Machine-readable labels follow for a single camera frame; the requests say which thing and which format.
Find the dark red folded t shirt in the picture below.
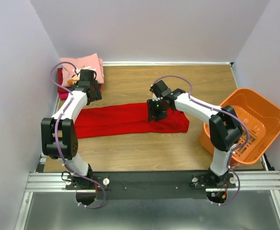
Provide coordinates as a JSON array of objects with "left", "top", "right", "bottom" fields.
[{"left": 57, "top": 68, "right": 102, "bottom": 99}]

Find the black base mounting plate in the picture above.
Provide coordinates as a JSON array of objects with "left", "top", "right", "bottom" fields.
[{"left": 61, "top": 170, "right": 236, "bottom": 203}]

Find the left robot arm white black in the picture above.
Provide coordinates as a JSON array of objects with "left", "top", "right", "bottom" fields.
[{"left": 41, "top": 69, "right": 102, "bottom": 186}]

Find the orange plastic laundry basket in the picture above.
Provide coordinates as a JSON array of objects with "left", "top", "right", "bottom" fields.
[{"left": 199, "top": 88, "right": 280, "bottom": 165}]

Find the magenta folded t shirt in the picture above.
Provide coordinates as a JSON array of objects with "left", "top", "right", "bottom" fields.
[{"left": 58, "top": 86, "right": 103, "bottom": 100}]

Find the pink folded printed t shirt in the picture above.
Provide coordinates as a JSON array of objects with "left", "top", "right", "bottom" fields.
[{"left": 60, "top": 53, "right": 104, "bottom": 87}]

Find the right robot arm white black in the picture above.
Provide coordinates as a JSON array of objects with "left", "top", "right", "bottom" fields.
[{"left": 147, "top": 80, "right": 243, "bottom": 187}]

